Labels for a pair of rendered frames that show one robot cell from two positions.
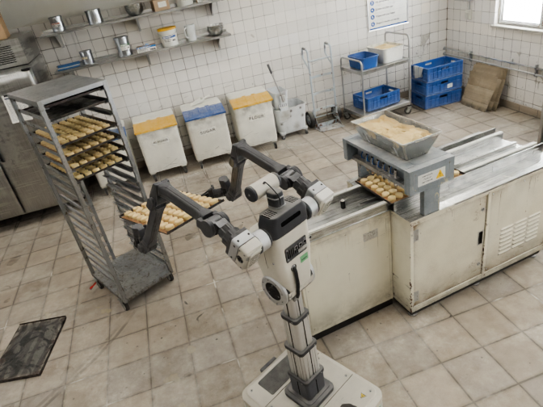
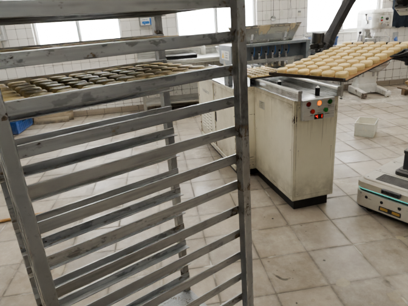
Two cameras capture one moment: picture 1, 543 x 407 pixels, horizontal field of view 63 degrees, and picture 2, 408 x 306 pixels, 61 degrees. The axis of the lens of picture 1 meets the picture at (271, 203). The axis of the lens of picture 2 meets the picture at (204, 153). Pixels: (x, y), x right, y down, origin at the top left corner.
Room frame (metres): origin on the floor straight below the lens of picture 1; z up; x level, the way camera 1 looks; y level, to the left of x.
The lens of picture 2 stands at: (2.90, 2.33, 1.36)
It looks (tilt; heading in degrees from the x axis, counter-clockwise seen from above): 20 degrees down; 275
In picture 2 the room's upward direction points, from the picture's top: 4 degrees counter-clockwise
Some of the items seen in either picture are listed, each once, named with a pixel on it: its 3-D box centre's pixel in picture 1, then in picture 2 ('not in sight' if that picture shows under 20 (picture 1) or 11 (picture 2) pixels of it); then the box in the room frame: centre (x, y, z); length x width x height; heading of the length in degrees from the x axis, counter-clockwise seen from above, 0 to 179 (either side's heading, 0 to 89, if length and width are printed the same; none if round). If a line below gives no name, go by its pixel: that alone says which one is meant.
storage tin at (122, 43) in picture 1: (123, 46); not in sight; (5.89, 1.44, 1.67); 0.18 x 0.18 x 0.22
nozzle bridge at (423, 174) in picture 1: (394, 169); (264, 62); (2.59, -0.85, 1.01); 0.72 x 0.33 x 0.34; 18
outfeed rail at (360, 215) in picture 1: (423, 190); (274, 74); (2.49, -1.00, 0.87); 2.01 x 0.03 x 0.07; 108
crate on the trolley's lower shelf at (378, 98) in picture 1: (376, 98); not in sight; (6.22, -1.80, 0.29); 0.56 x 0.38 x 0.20; 110
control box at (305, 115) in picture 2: not in sight; (317, 108); (2.31, -0.02, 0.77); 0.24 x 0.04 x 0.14; 18
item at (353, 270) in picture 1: (336, 263); (291, 138); (2.43, -0.37, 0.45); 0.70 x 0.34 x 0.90; 108
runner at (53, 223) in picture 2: (75, 203); (150, 186); (3.12, 1.50, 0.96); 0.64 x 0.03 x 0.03; 40
